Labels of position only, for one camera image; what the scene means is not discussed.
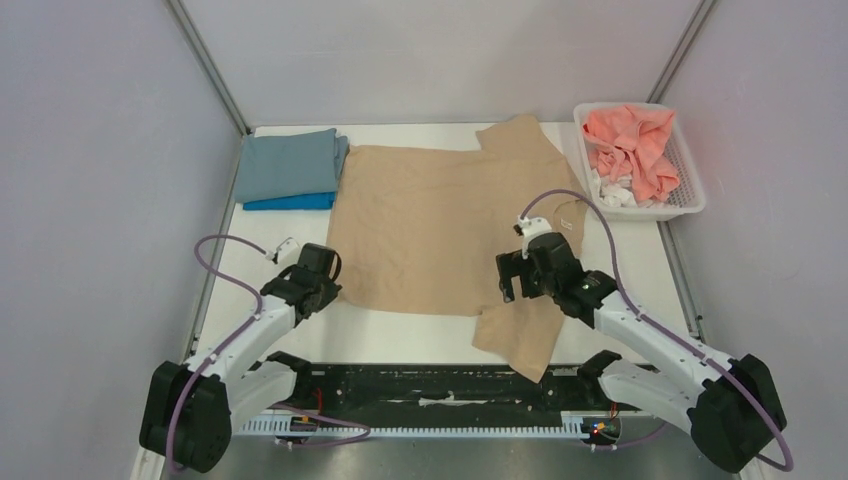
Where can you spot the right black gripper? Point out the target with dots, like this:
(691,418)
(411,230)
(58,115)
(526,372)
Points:
(520,273)

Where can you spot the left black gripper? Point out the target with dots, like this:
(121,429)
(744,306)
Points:
(331,292)

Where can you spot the beige t shirt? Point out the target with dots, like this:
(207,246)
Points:
(419,230)

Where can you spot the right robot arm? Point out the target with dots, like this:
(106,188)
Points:
(729,407)

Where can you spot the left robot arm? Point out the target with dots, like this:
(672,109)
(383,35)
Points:
(193,408)

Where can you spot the bright blue folded t shirt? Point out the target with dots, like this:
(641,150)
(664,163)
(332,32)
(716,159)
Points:
(308,202)

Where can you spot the grey-blue folded t shirt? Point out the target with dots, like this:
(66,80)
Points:
(273,167)

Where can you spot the white t shirt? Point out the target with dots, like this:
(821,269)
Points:
(619,193)

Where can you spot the white plastic basket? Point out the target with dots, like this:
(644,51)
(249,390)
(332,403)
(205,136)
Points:
(687,198)

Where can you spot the pink t shirt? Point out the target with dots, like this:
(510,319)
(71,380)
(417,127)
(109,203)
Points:
(630,140)

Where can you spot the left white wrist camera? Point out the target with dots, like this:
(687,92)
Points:
(283,252)

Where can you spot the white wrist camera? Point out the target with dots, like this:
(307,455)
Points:
(530,228)
(283,252)

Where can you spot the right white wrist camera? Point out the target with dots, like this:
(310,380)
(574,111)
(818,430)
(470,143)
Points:
(530,228)

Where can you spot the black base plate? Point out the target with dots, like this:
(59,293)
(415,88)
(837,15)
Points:
(444,395)

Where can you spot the white cable duct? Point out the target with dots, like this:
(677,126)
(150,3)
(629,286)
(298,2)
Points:
(284,424)

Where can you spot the left corner aluminium post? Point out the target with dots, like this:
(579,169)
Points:
(202,55)

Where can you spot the corner aluminium post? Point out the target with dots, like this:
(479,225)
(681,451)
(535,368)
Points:
(202,55)
(686,41)

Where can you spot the right corner aluminium post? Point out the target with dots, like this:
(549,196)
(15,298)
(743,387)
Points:
(686,41)

